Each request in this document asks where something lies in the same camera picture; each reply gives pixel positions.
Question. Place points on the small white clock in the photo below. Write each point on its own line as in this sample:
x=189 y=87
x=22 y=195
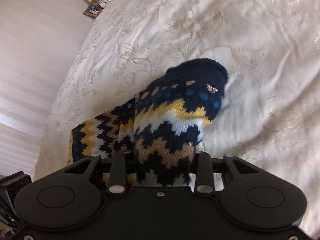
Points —
x=103 y=1

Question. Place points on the navy yellow patterned knit sweater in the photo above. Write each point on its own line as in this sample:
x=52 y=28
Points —
x=175 y=120

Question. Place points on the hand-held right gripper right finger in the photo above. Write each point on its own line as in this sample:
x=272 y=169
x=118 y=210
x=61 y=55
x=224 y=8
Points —
x=203 y=167

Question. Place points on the cream embroidered bedspread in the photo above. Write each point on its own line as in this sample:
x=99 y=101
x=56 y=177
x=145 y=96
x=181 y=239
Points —
x=225 y=30

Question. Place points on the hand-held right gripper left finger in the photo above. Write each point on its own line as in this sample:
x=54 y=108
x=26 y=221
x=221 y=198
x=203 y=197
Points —
x=120 y=166

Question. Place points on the wooden photo frame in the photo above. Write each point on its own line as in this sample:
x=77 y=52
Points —
x=92 y=11

